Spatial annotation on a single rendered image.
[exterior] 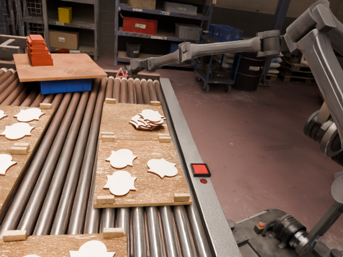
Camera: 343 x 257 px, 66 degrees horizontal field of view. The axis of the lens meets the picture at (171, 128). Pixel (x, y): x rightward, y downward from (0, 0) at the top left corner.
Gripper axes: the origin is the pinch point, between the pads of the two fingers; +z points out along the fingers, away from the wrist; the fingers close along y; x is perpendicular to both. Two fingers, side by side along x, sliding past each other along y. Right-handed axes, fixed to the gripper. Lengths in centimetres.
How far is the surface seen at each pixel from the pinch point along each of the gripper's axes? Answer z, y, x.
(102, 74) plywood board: 8.5, 7.4, -4.6
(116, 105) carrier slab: -2.0, 20.6, 18.1
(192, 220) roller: -53, 74, 67
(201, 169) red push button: -51, 48, 59
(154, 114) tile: -29, 28, 30
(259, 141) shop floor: -35, -188, 117
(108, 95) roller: 9.9, 7.3, 9.2
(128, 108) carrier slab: -8.4, 18.6, 22.2
